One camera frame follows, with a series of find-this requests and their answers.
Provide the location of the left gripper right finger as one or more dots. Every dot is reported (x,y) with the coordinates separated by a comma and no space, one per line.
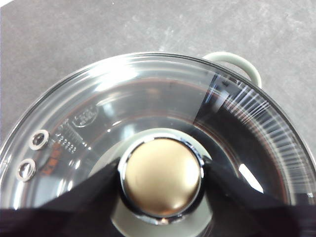
(259,219)

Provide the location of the glass lid with round knob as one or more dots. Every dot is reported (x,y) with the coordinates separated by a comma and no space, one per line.
(161,175)

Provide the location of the pale green electric pot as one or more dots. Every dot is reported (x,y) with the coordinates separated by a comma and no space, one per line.
(247,65)

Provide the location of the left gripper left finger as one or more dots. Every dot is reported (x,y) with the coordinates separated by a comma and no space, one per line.
(61,219)

